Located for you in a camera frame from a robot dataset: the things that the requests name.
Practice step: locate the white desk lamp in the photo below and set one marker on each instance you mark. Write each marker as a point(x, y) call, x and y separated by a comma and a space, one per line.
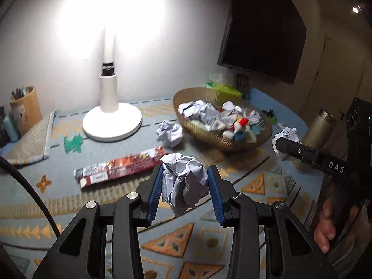
point(109, 93)

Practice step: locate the person's right hand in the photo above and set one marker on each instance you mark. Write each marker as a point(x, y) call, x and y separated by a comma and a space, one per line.
point(322, 232)

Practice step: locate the teal star toy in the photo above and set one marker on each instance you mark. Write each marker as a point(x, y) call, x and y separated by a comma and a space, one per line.
point(72, 144)

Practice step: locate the black mesh pen holder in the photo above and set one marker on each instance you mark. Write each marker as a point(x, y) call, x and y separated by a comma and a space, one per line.
point(3, 133)

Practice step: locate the green black toy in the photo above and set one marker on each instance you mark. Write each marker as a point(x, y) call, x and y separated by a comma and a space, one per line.
point(271, 117)

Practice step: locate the black wall television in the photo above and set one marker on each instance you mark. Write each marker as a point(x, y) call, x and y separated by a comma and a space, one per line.
point(261, 29)

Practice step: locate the pile of crumpled papers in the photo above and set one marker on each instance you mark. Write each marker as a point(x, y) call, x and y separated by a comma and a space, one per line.
point(203, 113)

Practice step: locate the blue orange patterned rug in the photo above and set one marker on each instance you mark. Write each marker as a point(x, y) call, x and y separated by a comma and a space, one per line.
point(87, 209)

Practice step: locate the amber ribbed glass bowl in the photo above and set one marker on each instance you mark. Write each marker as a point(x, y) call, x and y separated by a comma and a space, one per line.
point(221, 141)

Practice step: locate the wall power socket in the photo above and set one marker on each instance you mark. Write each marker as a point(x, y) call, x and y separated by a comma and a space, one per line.
point(241, 80)

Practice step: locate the white paper ball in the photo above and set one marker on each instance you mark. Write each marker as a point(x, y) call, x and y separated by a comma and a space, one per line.
point(286, 135)
point(170, 132)
point(183, 180)

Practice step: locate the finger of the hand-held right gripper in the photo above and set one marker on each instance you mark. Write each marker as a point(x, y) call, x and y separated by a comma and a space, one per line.
point(299, 151)

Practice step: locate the long red snack box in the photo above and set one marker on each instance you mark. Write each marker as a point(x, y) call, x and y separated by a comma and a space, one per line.
point(122, 162)
point(116, 178)

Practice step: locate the green tissue pack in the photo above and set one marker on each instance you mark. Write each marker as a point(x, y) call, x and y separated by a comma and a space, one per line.
point(229, 91)

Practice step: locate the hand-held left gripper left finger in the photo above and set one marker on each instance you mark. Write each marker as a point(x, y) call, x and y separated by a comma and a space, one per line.
point(154, 197)

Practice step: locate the gold metal tumbler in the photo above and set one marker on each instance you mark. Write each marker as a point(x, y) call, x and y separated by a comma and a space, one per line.
point(319, 130)

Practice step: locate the ceiling light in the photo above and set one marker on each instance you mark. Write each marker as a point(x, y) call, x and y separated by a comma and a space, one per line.
point(356, 9)

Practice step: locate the wooden pen holder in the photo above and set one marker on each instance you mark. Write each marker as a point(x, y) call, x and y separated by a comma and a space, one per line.
point(27, 110)

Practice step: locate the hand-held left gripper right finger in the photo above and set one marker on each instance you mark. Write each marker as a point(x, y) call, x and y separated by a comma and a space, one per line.
point(216, 197)

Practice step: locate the teal bottle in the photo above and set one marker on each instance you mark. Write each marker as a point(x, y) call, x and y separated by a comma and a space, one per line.
point(10, 128)

